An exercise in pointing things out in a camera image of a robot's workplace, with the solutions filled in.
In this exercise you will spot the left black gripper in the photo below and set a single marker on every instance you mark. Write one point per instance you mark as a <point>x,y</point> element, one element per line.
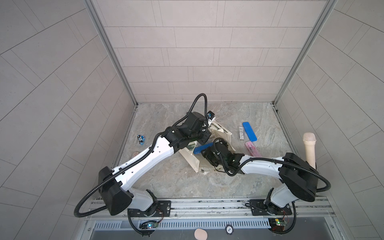
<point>205,133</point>

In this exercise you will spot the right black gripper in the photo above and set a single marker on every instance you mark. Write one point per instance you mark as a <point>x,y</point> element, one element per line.
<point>207,153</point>

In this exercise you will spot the blue plastic case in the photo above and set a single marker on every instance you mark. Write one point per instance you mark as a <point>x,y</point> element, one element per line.
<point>199,149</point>
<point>249,131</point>

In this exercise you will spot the cream canvas tote bag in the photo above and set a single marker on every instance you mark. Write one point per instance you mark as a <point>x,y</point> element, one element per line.
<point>198,163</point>

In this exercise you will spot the pink plastic case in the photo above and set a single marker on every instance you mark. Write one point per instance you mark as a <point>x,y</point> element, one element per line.
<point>253,151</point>

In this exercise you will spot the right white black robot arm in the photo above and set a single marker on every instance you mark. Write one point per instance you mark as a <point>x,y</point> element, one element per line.
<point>299,179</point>

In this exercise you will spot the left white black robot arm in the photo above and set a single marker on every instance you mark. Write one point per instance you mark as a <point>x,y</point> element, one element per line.
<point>119,194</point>

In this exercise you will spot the small blue white toy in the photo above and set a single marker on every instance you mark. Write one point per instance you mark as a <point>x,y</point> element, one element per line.
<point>141,139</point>

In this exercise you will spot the round black white button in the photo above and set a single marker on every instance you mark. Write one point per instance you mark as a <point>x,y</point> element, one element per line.
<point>229,229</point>

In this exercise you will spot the round beige disc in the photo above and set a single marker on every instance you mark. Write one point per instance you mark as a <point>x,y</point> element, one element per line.
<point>200,234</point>

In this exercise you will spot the right green circuit board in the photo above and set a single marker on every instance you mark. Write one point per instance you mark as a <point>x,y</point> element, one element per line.
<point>278,225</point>

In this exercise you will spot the green circuit board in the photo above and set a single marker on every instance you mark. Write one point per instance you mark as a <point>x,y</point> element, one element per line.
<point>278,225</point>
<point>149,225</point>

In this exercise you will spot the beige microphone on stand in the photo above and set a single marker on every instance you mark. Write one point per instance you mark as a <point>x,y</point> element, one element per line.
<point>309,141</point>

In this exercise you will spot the left green circuit board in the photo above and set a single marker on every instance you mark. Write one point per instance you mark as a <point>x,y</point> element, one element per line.
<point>149,225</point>

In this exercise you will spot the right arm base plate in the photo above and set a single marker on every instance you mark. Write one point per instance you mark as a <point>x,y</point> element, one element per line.
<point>259,208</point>

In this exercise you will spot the aluminium rail frame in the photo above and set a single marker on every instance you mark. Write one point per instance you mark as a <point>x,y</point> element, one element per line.
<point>215,213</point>

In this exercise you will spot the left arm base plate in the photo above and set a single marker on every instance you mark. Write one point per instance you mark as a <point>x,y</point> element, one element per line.
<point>161,209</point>

